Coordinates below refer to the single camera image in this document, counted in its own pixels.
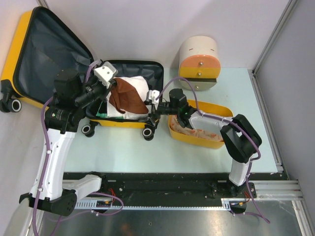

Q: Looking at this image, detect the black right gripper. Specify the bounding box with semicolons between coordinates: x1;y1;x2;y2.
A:
139;101;179;126

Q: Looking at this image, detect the rust brown towel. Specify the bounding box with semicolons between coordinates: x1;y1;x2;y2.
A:
108;77;150;115

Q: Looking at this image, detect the floral patterned pouch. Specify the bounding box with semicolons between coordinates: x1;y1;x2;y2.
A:
170;115;223;142

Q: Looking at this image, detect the white towel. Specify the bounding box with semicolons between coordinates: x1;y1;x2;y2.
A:
106;75;150;120

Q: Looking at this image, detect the yellow plastic basket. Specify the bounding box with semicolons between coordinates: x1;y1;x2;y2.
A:
168;101;233;149

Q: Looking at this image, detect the yellow Pikachu suitcase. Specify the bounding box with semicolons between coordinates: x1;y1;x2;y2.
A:
0;7;164;141

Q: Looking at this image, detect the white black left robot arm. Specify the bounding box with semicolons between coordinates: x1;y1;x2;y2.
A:
19;66;118;216

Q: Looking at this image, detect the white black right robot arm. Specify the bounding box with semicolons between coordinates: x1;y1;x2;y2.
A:
145;88;262;197

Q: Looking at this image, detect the white pastel mini drawer cabinet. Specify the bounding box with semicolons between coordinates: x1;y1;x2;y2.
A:
178;35;221;91

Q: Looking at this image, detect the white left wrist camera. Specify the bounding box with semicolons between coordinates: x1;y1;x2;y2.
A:
94;61;118;88

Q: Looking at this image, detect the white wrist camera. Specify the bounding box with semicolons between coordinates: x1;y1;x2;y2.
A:
94;61;118;88
145;90;160;105

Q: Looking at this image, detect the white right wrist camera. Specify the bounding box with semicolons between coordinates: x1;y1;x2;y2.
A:
145;90;160;105

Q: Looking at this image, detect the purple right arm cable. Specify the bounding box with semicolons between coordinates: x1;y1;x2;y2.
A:
157;76;271;224

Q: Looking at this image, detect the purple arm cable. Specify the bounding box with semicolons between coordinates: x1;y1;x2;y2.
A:
157;76;271;224
31;59;125;236

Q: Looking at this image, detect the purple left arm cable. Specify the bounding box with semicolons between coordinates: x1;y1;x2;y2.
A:
31;59;125;236

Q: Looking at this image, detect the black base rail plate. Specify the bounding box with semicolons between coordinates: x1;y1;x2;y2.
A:
63;172;288;200

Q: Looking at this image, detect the white slotted cable duct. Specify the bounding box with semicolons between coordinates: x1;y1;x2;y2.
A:
74;198;231;211

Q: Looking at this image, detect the right aluminium corner post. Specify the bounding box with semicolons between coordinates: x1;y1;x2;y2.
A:
252;0;300;74

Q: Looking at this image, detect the aluminium corner post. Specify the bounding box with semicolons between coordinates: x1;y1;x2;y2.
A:
36;0;50;9
252;0;300;74

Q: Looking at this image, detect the left aluminium corner post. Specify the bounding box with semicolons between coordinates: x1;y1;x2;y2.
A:
36;0;50;9

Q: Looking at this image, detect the aluminium frame rail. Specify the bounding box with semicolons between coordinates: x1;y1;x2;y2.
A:
63;179;305;200

